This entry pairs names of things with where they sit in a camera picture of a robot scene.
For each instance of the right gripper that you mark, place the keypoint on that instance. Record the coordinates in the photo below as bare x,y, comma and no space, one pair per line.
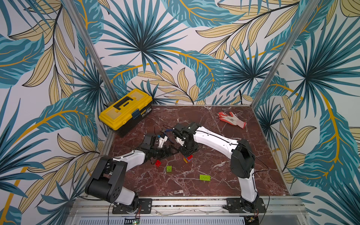
188,146

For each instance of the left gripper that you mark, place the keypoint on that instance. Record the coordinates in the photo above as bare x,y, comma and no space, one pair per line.
164,153

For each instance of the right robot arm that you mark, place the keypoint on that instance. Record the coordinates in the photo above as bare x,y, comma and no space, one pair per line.
242,159

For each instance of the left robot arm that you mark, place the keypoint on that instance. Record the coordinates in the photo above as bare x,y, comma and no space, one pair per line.
106,182

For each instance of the small red lego brick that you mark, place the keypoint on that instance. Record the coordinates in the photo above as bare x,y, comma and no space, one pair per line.
157,163

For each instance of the long green lego brick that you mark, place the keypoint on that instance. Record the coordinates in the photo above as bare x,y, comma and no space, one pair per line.
206,178

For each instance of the yellow black toolbox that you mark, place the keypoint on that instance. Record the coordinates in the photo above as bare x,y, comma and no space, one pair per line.
123,115

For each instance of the red white work glove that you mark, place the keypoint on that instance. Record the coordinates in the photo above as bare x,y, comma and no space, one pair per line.
231,119

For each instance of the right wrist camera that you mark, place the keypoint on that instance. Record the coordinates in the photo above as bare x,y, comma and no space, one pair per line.
179,139

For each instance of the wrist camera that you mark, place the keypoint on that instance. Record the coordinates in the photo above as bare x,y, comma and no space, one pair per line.
179,139
161,140

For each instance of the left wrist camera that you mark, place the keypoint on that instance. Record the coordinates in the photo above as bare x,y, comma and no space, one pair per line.
161,140

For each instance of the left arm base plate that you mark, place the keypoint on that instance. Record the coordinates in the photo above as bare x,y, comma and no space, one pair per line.
142,206

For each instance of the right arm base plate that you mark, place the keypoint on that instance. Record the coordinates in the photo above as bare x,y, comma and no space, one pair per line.
240,205

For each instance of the aluminium front rail frame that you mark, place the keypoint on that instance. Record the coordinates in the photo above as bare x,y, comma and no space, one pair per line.
196,210

